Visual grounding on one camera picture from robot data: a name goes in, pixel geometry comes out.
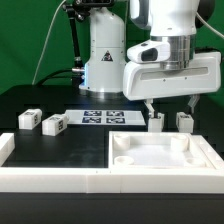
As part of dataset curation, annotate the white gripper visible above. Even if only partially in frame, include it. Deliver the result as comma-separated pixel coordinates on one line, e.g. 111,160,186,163
123,40,221,118

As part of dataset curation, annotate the white square table top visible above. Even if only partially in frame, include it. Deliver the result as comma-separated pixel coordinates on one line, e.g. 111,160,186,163
108,132,214,169

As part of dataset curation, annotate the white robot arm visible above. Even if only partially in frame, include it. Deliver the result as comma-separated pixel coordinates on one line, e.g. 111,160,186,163
80,0,221,107

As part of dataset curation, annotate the white U-shaped fence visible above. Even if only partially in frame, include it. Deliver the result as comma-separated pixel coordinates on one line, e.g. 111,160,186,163
0,133,224,194

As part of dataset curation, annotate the white marker sheet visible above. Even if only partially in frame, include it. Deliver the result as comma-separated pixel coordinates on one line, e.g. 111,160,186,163
65,110,145,126

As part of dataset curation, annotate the black cable bundle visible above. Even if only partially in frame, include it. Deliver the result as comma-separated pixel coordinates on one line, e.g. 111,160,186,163
35,66,85,87

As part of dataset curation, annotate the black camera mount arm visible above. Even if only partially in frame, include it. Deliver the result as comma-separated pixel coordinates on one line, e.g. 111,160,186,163
63,0,90,68

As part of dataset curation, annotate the white cable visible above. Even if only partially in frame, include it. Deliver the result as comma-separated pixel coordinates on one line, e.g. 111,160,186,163
31,0,68,86

